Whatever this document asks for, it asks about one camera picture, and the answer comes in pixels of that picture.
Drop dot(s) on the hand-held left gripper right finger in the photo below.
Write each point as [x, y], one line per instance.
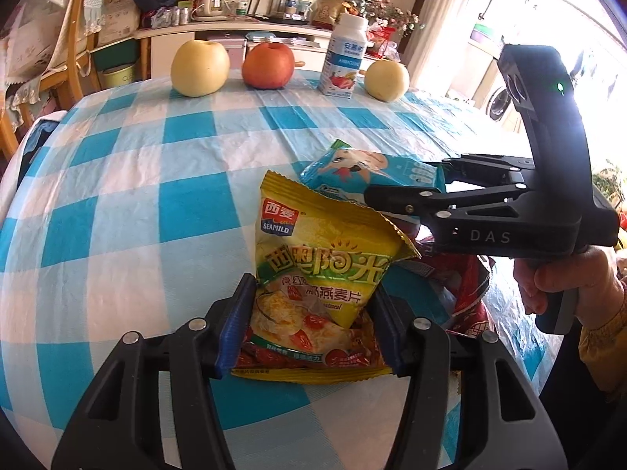
[387, 333]

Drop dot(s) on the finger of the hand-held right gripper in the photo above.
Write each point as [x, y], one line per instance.
[490, 164]
[406, 198]

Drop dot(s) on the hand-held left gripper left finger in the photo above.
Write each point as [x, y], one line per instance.
[240, 323]

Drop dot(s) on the blue snack packet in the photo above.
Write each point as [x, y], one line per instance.
[362, 166]

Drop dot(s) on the yellow oatmeal packet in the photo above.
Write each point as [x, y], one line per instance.
[318, 254]

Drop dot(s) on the person's right forearm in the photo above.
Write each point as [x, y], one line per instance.
[605, 347]

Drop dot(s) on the person's right hand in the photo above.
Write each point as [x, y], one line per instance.
[588, 279]

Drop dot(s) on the white washing machine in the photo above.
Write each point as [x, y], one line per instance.
[500, 104]

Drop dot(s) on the red snack packet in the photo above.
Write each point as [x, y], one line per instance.
[465, 279]

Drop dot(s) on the stacked plastic basins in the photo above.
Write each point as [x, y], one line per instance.
[486, 33]

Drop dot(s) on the green potted plant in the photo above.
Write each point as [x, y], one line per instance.
[611, 183]

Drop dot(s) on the small yellow apple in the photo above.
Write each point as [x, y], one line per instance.
[388, 81]

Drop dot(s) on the white curtain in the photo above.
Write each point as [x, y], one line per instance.
[441, 24]

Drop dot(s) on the white yogurt bottle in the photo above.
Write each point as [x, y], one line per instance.
[343, 58]

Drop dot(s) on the blue checkered tablecloth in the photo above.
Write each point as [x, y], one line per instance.
[122, 205]

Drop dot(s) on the dried flower bouquet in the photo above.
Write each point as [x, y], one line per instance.
[392, 10]

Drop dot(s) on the red apple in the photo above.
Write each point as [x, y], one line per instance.
[268, 66]

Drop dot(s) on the yellow gift bag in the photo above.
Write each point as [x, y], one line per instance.
[330, 10]

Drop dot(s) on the blue label plastic bottle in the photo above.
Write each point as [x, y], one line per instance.
[292, 4]

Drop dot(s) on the pink box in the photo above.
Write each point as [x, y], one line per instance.
[230, 51]

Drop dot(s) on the large yellow apple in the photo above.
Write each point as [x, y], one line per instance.
[200, 68]

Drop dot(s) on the green label plastic bottle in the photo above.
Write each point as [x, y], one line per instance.
[242, 2]

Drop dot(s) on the light green bin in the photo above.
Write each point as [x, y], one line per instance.
[117, 77]

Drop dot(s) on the white electric kettle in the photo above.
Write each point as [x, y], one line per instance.
[213, 2]

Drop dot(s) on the white low cabinet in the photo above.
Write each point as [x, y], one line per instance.
[166, 49]

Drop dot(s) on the dark green container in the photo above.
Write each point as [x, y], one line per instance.
[115, 51]

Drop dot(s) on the light wooden chair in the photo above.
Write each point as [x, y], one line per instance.
[73, 58]

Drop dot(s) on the white lace chair cover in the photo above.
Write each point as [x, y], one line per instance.
[34, 34]

